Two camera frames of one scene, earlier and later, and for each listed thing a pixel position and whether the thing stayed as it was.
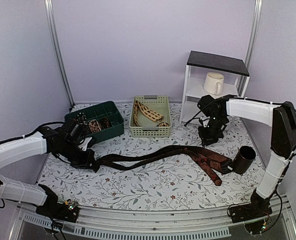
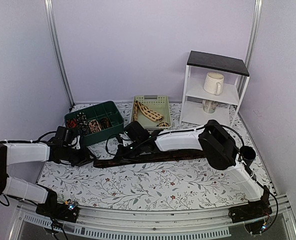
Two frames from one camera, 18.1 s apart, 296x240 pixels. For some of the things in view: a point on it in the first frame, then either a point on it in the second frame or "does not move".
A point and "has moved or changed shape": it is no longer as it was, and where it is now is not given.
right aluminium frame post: x=252 y=33 does not move
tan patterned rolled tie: x=94 y=126 does not move
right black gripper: x=208 y=140 → x=121 y=154
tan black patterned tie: x=148 y=113 does not move
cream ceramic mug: x=214 y=83 does not move
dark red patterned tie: x=209 y=160 has moved or changed shape
